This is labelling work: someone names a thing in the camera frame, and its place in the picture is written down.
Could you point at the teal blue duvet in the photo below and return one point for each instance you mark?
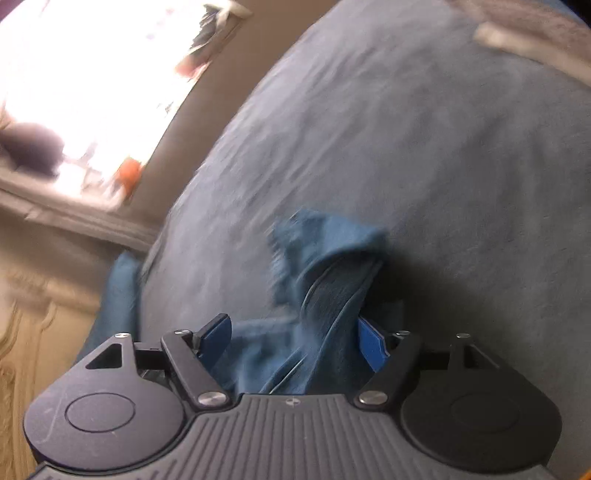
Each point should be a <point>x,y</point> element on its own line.
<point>120,295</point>

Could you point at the light blue jeans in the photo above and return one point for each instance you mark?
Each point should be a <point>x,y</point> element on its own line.
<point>323,286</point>

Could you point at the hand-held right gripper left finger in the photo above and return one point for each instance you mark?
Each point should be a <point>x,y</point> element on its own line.
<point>216,334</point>

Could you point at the carved beige headboard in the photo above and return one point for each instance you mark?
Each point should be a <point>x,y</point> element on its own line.
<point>27,332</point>

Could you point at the orange bag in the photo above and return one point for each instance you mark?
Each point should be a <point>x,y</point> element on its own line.
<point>128,173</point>

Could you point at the dark clothes bundle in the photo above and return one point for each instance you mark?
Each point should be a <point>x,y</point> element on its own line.
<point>207,32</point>

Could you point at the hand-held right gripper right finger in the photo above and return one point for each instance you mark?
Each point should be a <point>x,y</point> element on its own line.
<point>371,344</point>

